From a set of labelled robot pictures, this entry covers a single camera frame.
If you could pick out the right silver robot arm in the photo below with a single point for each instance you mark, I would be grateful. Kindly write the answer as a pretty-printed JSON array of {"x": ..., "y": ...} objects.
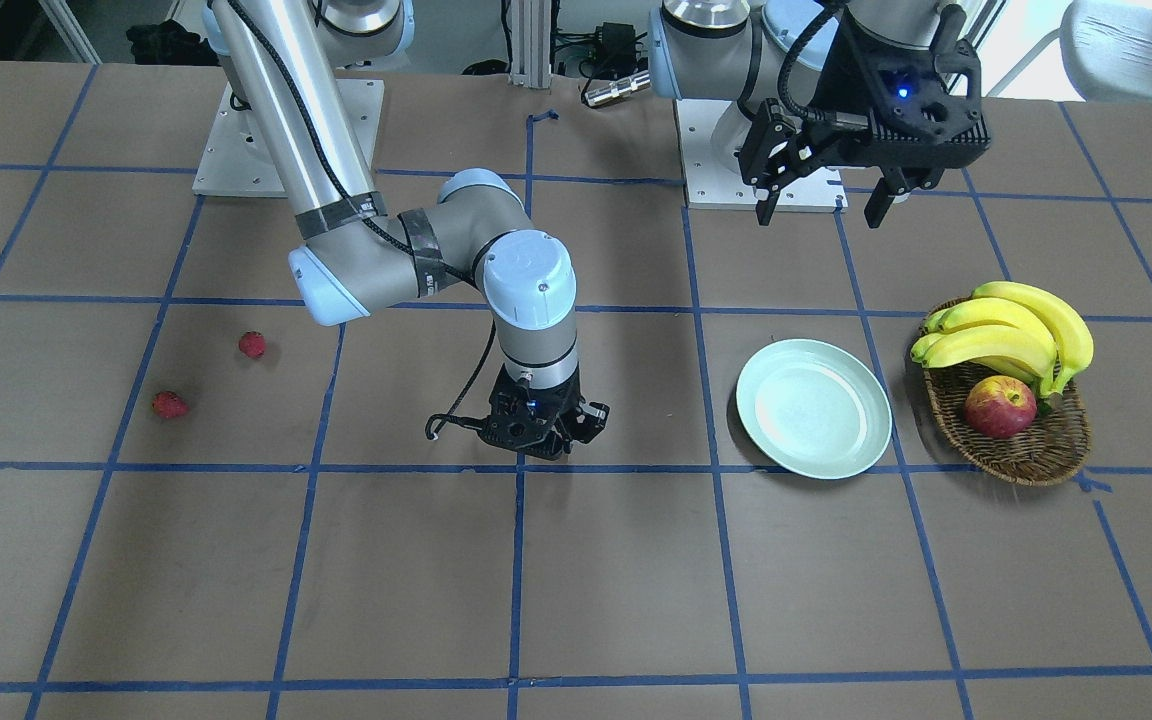
[{"x": 357, "y": 258}]

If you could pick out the yellow banana bunch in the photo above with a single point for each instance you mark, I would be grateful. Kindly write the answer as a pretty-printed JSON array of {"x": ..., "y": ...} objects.
[{"x": 1015, "y": 328}]

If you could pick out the silver metal cylinder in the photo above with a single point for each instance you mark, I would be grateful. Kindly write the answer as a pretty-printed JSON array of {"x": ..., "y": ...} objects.
[{"x": 616, "y": 90}]

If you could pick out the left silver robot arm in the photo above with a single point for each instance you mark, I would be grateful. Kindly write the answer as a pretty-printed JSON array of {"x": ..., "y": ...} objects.
[{"x": 729, "y": 50}]

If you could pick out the light green plate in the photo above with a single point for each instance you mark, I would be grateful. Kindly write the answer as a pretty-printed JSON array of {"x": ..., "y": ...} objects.
[{"x": 814, "y": 409}]

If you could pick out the red strawberry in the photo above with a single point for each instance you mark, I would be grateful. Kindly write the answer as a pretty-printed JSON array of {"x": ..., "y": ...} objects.
[
  {"x": 252, "y": 344},
  {"x": 169, "y": 405}
]

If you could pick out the black power adapter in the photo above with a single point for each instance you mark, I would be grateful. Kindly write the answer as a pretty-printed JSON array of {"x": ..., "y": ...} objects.
[{"x": 614, "y": 48}]

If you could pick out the brown wicker basket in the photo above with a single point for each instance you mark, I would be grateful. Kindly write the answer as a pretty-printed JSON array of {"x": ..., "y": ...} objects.
[{"x": 1051, "y": 450}]

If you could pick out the red apple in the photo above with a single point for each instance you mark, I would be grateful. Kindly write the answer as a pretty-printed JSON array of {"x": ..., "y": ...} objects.
[{"x": 1000, "y": 407}]

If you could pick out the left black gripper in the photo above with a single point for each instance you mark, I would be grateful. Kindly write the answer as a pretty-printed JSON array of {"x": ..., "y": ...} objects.
[{"x": 844, "y": 75}]

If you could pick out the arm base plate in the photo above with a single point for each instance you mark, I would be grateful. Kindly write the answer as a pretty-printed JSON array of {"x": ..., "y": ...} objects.
[
  {"x": 236, "y": 162},
  {"x": 710, "y": 133}
]

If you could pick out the grey chair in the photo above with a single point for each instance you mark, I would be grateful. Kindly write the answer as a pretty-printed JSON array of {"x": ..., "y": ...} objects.
[{"x": 1106, "y": 51}]

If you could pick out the aluminium frame post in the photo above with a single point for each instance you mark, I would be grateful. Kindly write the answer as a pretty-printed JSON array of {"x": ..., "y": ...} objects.
[{"x": 530, "y": 45}]

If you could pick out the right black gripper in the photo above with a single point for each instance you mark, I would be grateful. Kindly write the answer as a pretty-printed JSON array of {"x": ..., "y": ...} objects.
[{"x": 592, "y": 421}]

